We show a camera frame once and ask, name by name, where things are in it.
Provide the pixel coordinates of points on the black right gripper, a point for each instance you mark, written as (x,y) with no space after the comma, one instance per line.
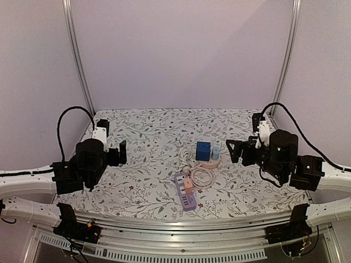
(245,153)

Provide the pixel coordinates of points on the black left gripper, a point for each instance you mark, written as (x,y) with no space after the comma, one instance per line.
(114,160)

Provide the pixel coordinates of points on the light blue plug adapter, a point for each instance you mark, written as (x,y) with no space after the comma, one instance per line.
(215,153)

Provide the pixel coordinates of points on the blue cube socket adapter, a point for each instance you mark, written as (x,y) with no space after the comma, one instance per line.
(203,151)

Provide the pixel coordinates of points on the pink plug adapter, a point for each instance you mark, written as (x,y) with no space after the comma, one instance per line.
(188,186)

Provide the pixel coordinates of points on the purple power strip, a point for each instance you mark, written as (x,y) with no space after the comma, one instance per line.
(188,201)

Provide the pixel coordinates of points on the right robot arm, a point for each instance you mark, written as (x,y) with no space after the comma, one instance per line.
(279,158)

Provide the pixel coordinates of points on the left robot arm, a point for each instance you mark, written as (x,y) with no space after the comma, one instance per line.
(83,171)

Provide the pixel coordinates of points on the pink round power strip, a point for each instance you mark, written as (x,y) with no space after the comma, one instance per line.
(211,164)

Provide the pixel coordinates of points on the floral table cloth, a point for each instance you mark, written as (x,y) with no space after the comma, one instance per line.
(161,143)

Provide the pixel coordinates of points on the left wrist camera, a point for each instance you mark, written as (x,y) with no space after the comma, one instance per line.
(100,133)

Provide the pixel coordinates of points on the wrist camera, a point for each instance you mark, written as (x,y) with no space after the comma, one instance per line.
(262,129)
(100,133)

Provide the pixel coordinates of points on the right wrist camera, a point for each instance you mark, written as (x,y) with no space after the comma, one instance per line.
(262,129)

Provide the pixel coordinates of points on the aluminium front rail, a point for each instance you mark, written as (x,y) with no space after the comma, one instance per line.
(149,240)

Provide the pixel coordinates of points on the right aluminium frame post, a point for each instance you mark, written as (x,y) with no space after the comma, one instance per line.
(293,28)

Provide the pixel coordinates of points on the aluminium frame post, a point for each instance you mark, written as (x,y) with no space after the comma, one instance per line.
(293,28)
(68,14)

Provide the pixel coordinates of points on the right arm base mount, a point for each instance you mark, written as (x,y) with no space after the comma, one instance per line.
(296,227)

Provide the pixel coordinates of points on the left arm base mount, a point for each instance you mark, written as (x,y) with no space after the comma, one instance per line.
(70,228)

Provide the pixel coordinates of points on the left aluminium frame post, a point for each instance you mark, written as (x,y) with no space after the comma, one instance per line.
(68,14)

